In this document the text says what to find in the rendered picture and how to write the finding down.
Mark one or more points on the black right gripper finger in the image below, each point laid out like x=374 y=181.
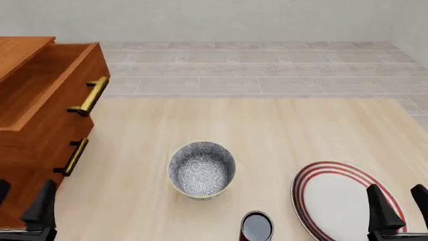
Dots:
x=381 y=213
x=423 y=200

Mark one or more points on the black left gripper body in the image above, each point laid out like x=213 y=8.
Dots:
x=30 y=235

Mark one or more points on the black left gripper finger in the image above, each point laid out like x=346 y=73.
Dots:
x=3 y=189
x=43 y=211

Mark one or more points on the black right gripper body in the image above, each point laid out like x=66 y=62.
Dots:
x=398 y=236

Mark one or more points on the wooden cabinet drawer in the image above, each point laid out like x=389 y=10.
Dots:
x=43 y=75
x=20 y=193
x=36 y=148

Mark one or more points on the wooden cabinet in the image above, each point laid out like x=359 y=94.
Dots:
x=20 y=47

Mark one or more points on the white plate with red rings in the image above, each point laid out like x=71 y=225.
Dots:
x=334 y=200

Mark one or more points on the blue patterned bowl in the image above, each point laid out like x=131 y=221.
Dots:
x=200 y=173

